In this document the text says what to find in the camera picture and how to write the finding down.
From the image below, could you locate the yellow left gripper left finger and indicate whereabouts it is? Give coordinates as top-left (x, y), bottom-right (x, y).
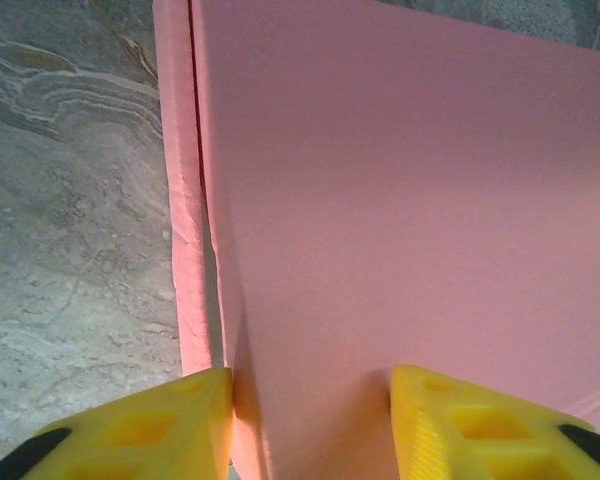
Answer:
top-left (0, 367), bottom-right (234, 480)

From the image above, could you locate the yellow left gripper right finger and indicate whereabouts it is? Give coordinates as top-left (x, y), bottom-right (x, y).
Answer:
top-left (389, 364), bottom-right (600, 480)

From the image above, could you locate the pink and white paper box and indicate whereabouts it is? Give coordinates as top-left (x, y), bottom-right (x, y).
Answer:
top-left (152, 0), bottom-right (600, 480)

